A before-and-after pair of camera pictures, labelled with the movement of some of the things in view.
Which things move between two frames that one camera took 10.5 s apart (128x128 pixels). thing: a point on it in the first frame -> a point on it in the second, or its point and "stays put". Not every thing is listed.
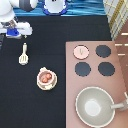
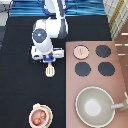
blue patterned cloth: x=74 y=8 stays put
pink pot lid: x=81 y=52 stays put
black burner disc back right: x=103 y=50 stays put
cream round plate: x=46 y=79 -> x=47 y=109
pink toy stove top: x=89 y=64 stays put
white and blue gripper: x=15 y=30 -> x=49 y=56
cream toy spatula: x=23 y=58 -> x=49 y=70
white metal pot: x=94 y=107 stays put
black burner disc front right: x=106 y=68 stays put
